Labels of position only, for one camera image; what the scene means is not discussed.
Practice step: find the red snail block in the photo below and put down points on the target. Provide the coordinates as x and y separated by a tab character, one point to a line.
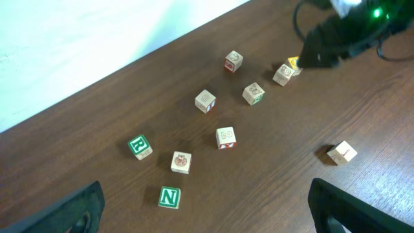
283	75

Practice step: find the green R block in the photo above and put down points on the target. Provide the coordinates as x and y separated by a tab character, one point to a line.
140	147

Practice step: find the red X number block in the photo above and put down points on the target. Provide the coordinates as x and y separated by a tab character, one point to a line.
225	138

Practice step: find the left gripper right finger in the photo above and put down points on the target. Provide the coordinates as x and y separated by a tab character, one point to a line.
334	210

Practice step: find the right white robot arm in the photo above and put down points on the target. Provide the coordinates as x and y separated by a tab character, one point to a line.
351	30

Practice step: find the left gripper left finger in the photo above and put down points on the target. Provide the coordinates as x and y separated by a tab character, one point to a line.
80	211

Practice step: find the green N block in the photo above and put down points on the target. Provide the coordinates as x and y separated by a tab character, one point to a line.
169	197

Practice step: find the green butterfly block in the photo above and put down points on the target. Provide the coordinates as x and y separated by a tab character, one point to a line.
253	93

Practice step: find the red shell picture block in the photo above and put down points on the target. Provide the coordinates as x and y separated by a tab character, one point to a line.
181	162

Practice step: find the red six block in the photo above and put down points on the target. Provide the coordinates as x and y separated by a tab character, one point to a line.
205	101

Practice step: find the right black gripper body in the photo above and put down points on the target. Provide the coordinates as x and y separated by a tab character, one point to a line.
354	28

